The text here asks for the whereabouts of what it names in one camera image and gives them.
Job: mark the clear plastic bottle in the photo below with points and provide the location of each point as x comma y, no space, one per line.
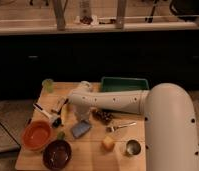
85,11

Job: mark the white handled brush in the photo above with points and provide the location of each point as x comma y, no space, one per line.
54,119

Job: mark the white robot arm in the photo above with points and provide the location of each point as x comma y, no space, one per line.
170,126

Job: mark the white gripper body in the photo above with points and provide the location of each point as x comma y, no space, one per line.
82,113

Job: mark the bunch of dark grapes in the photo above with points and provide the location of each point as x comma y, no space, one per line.
103,116

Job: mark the green plastic bin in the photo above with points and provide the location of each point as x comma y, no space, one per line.
113,84

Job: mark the small green object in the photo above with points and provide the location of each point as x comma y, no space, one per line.
61,136

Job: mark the dark brown bowl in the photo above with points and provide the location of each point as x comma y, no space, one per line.
56,155

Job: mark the metal cup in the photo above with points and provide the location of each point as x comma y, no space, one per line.
133,147

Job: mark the green plastic cup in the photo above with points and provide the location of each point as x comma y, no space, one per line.
47,85

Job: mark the blue sponge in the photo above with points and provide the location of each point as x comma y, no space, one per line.
80,128

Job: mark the orange bowl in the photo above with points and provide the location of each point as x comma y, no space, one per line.
36,135

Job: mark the silver fork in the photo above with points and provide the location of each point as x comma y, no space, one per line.
114,128

